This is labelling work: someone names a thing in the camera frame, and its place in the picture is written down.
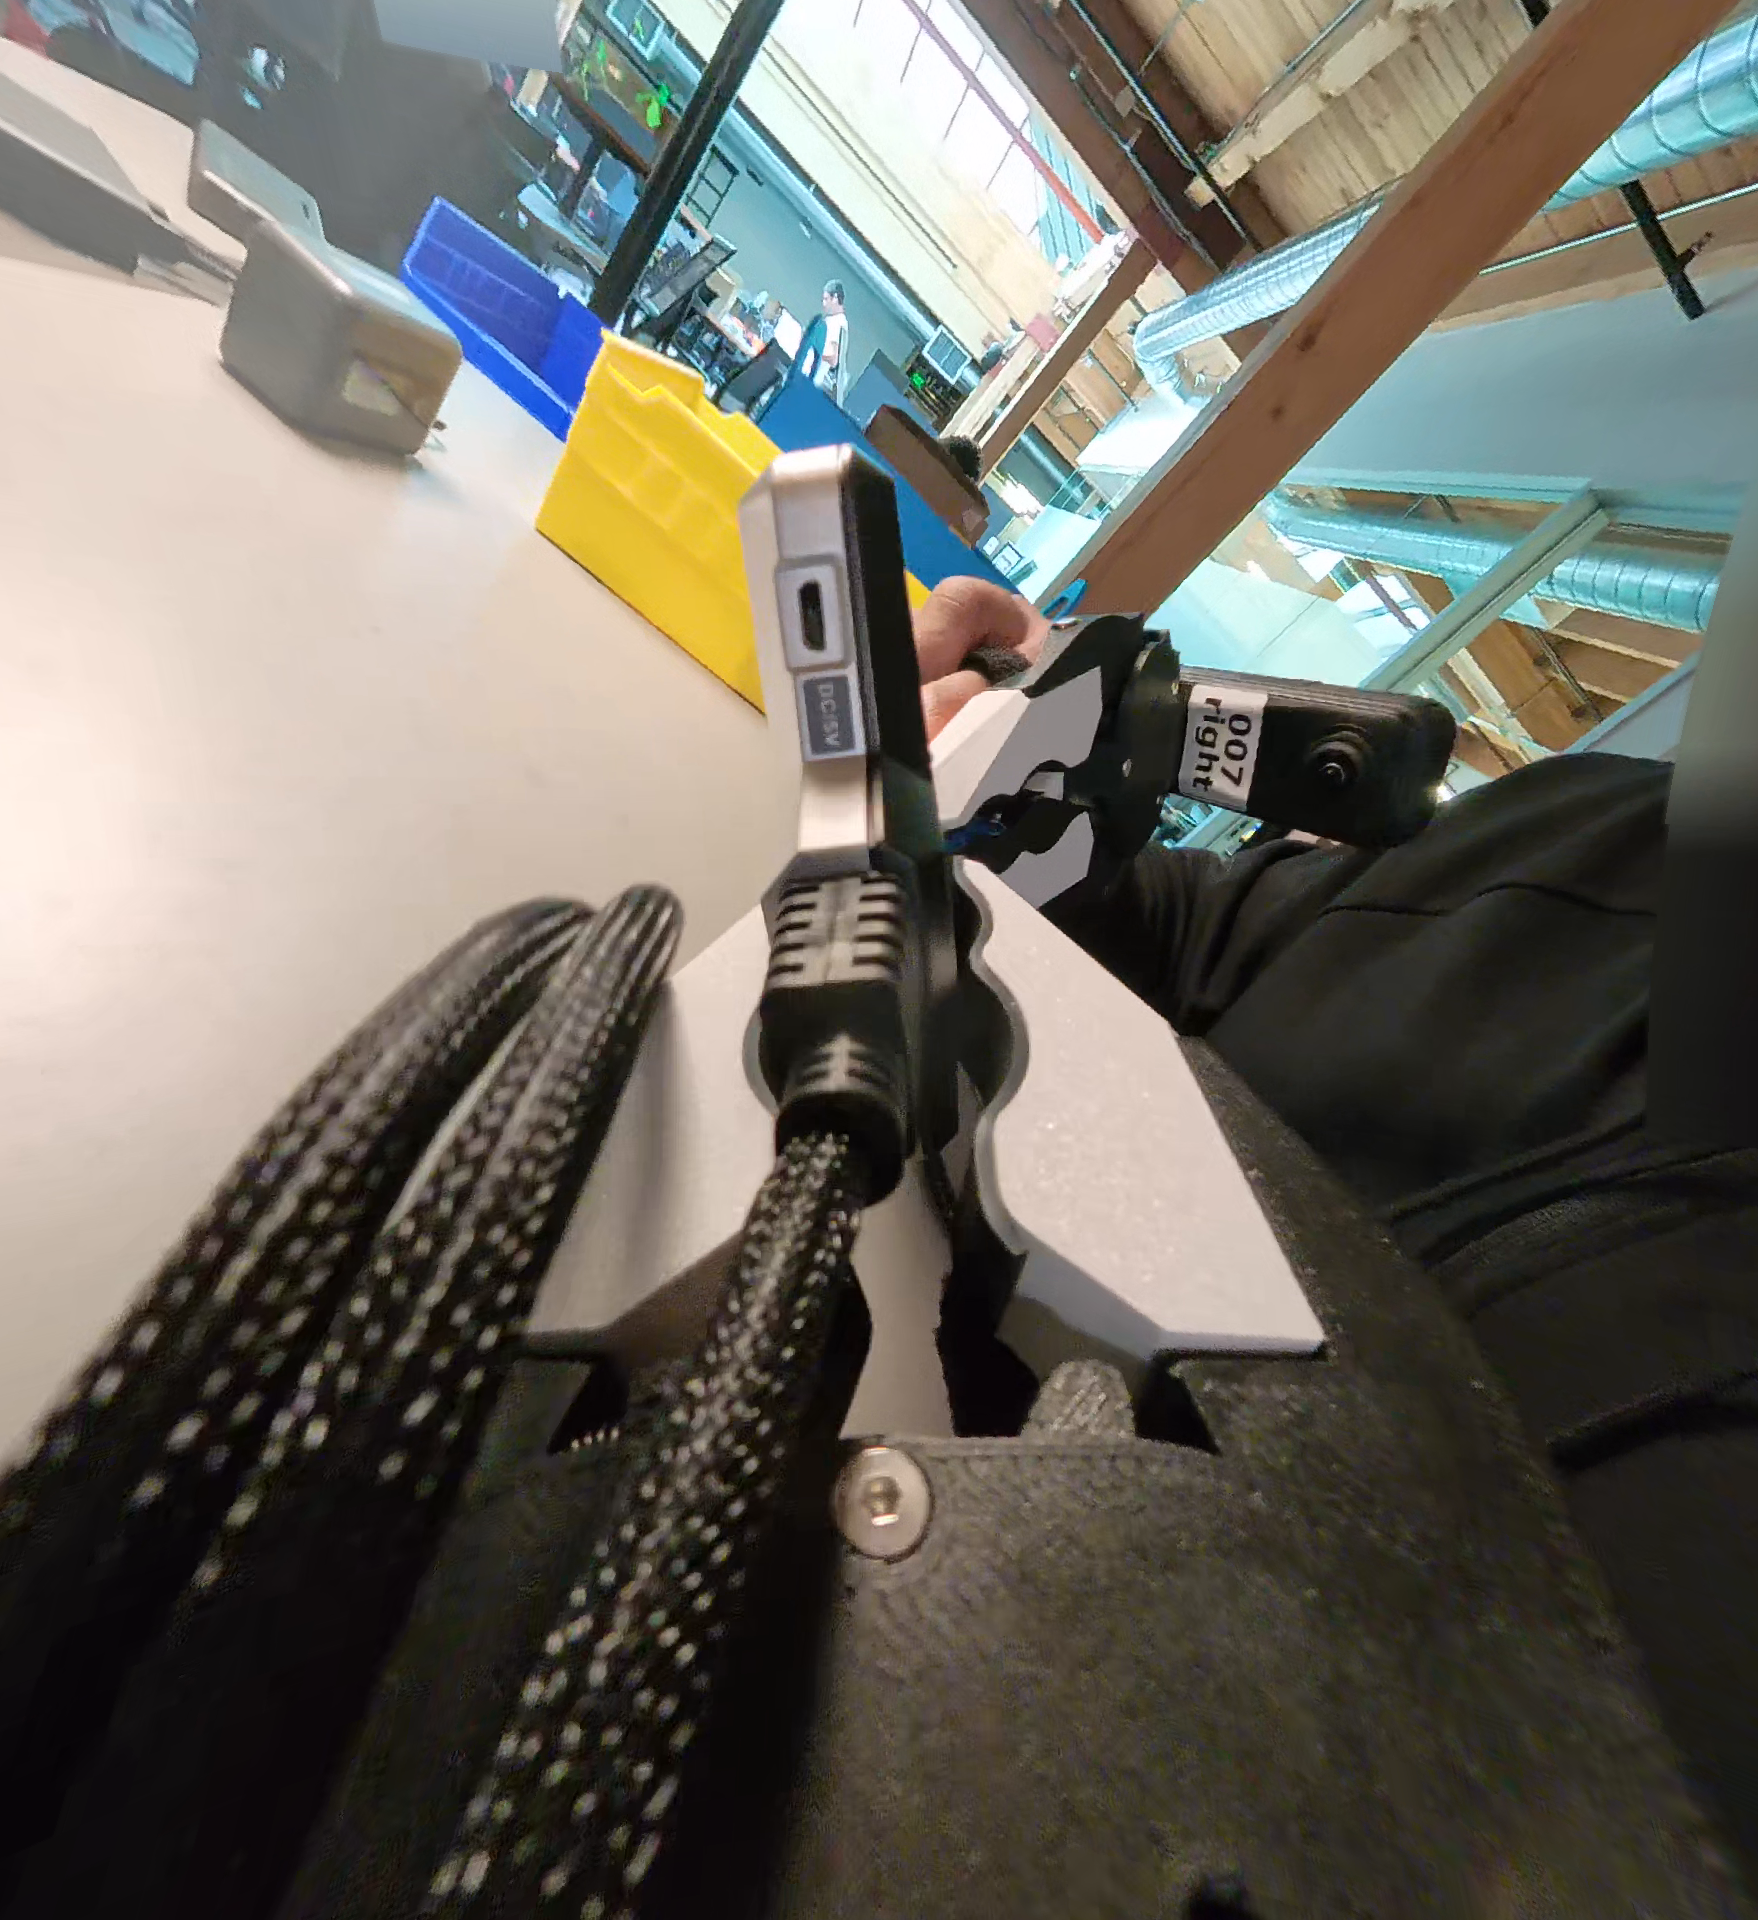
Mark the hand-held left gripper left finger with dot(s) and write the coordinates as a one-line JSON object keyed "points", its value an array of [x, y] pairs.
{"points": [[669, 1186]]}

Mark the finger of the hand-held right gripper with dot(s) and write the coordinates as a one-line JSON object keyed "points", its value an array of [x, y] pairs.
{"points": [[1063, 864], [1061, 727]]}

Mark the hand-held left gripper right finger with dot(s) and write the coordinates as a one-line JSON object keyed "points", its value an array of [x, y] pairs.
{"points": [[1121, 1171]]}

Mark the black hdmi switch box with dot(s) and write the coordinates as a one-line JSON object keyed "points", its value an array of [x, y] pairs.
{"points": [[819, 526]]}

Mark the yellow plastic bin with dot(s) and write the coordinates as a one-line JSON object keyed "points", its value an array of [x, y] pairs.
{"points": [[639, 495]]}

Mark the person's right hand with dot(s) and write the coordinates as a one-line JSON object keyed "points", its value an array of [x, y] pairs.
{"points": [[968, 614]]}

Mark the person's black jacket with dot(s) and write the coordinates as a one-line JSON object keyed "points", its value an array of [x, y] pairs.
{"points": [[1494, 977]]}

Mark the wooden support beam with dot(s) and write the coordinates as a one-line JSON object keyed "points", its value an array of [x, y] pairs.
{"points": [[1388, 287]]}

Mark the black pole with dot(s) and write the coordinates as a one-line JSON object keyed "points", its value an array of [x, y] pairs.
{"points": [[684, 151]]}

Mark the blue plastic bin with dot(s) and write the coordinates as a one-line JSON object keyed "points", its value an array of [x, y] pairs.
{"points": [[497, 301]]}

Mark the pale grey box device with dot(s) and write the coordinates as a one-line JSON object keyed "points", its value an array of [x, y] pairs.
{"points": [[308, 331]]}

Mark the grey slab device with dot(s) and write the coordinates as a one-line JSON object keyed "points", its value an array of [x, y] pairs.
{"points": [[256, 181]]}

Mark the grey flat panel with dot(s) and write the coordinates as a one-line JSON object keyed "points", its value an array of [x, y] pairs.
{"points": [[11, 151]]}

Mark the silver ventilation duct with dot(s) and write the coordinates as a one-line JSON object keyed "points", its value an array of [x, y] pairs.
{"points": [[1570, 579], [1719, 75]]}

